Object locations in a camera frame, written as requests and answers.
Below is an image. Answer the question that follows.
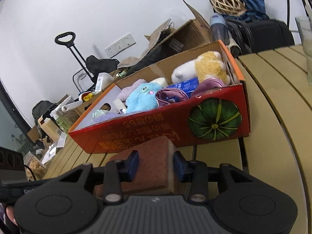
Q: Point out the red pumpkin cardboard box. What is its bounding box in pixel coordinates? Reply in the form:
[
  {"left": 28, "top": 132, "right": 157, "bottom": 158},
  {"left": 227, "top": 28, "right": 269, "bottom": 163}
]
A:
[{"left": 69, "top": 41, "right": 251, "bottom": 154}]

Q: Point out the yellow white hamster plush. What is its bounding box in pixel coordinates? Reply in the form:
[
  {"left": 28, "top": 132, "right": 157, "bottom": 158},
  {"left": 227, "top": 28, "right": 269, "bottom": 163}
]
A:
[{"left": 171, "top": 51, "right": 230, "bottom": 85}]

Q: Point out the large open cardboard box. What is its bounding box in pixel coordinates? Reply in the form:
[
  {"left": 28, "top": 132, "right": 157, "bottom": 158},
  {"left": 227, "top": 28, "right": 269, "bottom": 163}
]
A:
[{"left": 114, "top": 3, "right": 212, "bottom": 78}]

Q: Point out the purple knit cloth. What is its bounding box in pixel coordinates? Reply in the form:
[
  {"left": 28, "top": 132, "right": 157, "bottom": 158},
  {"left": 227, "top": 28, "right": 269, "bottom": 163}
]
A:
[{"left": 91, "top": 112, "right": 138, "bottom": 125}]

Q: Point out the clear drinking glass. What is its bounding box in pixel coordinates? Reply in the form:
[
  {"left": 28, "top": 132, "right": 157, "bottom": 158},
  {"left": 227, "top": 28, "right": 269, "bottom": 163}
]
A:
[{"left": 295, "top": 16, "right": 312, "bottom": 85}]

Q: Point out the clear lidded container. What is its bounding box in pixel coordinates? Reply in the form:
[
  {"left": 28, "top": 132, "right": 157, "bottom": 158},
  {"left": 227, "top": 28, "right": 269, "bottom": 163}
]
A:
[{"left": 50, "top": 110, "right": 71, "bottom": 134}]

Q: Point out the small white plush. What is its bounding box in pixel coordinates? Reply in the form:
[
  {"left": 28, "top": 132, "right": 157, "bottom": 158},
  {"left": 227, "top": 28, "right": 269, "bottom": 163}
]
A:
[{"left": 113, "top": 98, "right": 127, "bottom": 113}]

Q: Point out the blue water bottle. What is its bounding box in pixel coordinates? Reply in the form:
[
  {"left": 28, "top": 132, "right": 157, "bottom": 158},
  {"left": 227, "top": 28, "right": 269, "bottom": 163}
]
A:
[{"left": 209, "top": 13, "right": 230, "bottom": 45}]

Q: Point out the wall socket strip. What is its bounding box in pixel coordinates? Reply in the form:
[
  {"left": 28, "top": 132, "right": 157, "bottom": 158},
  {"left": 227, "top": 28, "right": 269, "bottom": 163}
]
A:
[{"left": 105, "top": 33, "right": 136, "bottom": 58}]

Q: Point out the lavender towel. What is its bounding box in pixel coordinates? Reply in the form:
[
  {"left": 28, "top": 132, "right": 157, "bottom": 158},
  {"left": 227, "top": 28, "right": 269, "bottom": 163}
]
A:
[{"left": 117, "top": 79, "right": 146, "bottom": 101}]

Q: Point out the glass jar with snacks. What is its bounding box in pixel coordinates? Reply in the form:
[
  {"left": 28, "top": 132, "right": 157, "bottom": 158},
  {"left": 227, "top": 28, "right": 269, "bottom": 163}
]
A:
[{"left": 24, "top": 152, "right": 47, "bottom": 181}]

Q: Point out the dark backpack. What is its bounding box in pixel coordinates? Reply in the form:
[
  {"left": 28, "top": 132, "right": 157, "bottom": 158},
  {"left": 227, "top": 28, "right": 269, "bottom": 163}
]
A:
[{"left": 32, "top": 100, "right": 58, "bottom": 126}]

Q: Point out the blue tissue pack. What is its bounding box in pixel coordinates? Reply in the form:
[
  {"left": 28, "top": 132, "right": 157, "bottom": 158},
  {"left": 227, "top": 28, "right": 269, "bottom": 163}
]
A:
[{"left": 165, "top": 78, "right": 199, "bottom": 103}]

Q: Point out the light blue monster plush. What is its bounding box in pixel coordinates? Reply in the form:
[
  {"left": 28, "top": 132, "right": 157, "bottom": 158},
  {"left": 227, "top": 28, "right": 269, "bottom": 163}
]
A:
[{"left": 125, "top": 82, "right": 162, "bottom": 113}]

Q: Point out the black luggage trolley handle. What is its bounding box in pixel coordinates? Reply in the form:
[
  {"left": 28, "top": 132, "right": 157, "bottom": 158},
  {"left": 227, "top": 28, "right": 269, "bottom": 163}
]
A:
[{"left": 54, "top": 31, "right": 96, "bottom": 83}]

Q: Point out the wicker rattan ball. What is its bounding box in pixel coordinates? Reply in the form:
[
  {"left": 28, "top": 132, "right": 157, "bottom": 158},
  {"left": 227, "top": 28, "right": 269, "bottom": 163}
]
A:
[{"left": 209, "top": 0, "right": 247, "bottom": 16}]

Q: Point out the person's left hand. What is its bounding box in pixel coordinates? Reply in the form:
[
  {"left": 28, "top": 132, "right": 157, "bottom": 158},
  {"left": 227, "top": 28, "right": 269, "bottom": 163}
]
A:
[{"left": 6, "top": 206, "right": 17, "bottom": 226}]

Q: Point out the small brown cardboard tray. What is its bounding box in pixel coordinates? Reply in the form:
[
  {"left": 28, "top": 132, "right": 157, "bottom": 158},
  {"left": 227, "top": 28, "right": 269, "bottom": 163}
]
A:
[{"left": 61, "top": 70, "right": 130, "bottom": 117}]

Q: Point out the iridescent clear ball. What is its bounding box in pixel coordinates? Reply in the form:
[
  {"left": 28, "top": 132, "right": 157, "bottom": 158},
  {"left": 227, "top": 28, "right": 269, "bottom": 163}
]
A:
[{"left": 91, "top": 109, "right": 109, "bottom": 122}]

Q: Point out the red brown sponge block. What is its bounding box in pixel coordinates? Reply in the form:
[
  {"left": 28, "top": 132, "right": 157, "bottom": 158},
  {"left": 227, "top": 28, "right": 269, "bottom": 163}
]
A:
[{"left": 110, "top": 136, "right": 179, "bottom": 196}]

